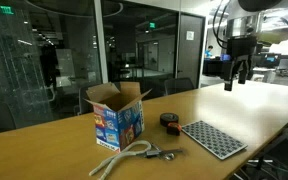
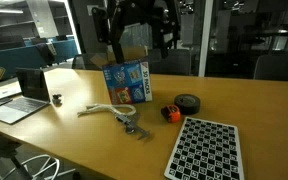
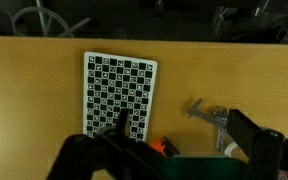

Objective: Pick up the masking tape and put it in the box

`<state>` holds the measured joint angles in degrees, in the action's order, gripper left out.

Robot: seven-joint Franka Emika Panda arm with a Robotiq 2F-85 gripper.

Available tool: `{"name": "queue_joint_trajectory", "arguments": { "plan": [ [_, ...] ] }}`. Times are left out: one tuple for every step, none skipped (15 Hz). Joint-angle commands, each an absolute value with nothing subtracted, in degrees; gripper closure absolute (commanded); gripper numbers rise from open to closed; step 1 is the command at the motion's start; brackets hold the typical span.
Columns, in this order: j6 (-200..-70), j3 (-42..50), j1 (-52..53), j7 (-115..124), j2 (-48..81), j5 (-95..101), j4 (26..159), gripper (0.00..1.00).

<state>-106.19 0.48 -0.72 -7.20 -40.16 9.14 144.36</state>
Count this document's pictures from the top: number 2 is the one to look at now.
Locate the black masking tape roll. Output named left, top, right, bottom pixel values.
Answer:
left=174, top=94, right=201, bottom=115

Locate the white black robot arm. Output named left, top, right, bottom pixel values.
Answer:
left=91, top=0, right=181, bottom=64

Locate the blue printed cardboard box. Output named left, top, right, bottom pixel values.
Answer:
left=90, top=46, right=153, bottom=104

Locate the orange black tape measure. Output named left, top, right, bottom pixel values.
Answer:
left=161, top=104, right=181, bottom=123

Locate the metal vernier caliper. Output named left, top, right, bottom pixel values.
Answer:
left=115, top=114, right=150, bottom=140

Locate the black white checkerboard calibration board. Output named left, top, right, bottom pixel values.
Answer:
left=164, top=117, right=245, bottom=180

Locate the silver open laptop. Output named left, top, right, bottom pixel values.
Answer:
left=0, top=68, right=50, bottom=124

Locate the dark office chair right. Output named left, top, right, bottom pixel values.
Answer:
left=253, top=55, right=288, bottom=81

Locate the black office chair with white base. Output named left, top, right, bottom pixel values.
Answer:
left=0, top=135, right=74, bottom=180

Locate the white rope piece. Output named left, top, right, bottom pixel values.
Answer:
left=76, top=103, right=137, bottom=117

